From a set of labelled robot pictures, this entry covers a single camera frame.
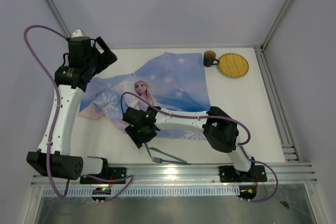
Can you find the blue pink Elsa cloth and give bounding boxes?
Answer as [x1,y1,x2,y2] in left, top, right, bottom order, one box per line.
[79,52,211,131]

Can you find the teal plastic spoon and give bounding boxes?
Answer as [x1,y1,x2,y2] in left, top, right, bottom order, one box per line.
[144,143,152,158]

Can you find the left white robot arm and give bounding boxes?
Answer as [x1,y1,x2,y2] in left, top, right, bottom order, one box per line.
[26,29,117,183]

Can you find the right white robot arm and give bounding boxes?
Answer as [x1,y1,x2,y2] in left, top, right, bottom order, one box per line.
[122,106,255,180]

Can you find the teal plastic knife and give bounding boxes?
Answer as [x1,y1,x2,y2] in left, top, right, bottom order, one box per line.
[149,147,188,163]

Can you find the dark teal plastic fork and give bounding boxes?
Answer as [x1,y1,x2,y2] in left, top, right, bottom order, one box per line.
[152,157,190,165]

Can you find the brown paper cup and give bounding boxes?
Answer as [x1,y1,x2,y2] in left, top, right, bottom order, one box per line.
[203,50,219,67]

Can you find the yellow woven round plate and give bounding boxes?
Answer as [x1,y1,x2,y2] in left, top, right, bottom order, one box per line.
[217,53,249,78]

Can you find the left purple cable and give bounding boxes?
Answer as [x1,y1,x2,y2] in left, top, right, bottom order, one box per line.
[23,25,134,204]

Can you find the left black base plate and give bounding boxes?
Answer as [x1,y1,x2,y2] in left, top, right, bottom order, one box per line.
[80,167,127,185]

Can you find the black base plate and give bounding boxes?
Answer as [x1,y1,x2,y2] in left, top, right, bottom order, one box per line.
[80,167,127,185]
[218,165,268,183]

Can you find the white slotted cable duct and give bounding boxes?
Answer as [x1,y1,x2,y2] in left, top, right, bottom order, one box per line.
[41,185,241,197]

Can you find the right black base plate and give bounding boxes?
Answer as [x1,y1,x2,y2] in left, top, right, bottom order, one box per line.
[218,165,268,183]

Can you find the aluminium front rail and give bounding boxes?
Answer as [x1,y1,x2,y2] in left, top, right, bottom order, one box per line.
[30,163,318,187]

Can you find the right aluminium side rail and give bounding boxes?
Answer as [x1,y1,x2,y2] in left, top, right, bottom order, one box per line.
[254,48,301,163]

